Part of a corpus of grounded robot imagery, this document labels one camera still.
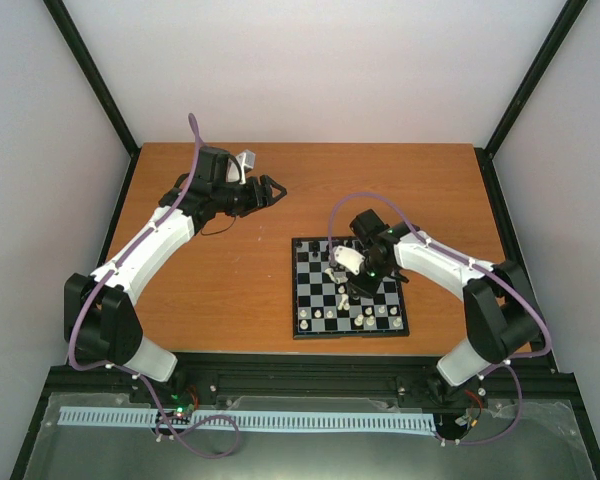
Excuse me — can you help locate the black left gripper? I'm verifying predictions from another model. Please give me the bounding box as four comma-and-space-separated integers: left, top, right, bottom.
213, 175, 287, 218

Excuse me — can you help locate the black white chessboard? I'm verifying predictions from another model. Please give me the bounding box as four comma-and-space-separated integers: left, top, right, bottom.
291, 237, 410, 340

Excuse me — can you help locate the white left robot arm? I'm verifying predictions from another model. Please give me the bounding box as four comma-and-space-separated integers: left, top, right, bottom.
64, 146, 287, 403

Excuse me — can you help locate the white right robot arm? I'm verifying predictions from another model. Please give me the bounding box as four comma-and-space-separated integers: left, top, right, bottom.
330, 210, 549, 404

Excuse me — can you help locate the white queen lying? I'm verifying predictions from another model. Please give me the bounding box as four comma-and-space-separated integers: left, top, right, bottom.
337, 294, 350, 311

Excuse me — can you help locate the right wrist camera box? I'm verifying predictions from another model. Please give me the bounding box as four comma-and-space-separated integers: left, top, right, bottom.
332, 245, 365, 275

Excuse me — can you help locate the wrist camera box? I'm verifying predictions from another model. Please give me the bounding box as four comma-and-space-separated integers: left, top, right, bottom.
226, 150, 256, 184
332, 245, 365, 275

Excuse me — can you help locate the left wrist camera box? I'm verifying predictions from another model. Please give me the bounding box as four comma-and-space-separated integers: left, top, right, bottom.
226, 150, 256, 184

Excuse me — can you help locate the black aluminium frame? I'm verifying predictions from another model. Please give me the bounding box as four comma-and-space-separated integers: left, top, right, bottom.
11, 1, 600, 479

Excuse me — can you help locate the light blue slotted cable duct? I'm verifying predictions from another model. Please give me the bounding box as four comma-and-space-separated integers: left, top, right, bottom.
57, 406, 436, 436

